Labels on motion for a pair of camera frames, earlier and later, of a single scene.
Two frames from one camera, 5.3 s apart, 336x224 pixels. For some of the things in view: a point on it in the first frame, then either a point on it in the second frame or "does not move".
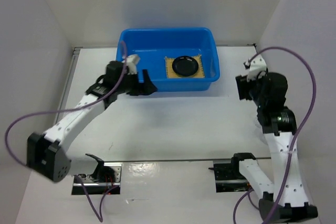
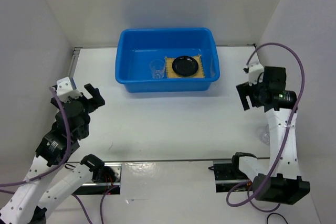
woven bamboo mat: (171, 74) does not move
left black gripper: (146, 88) -> (97, 100)
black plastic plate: (185, 65) does not move
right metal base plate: (226, 179) does not move
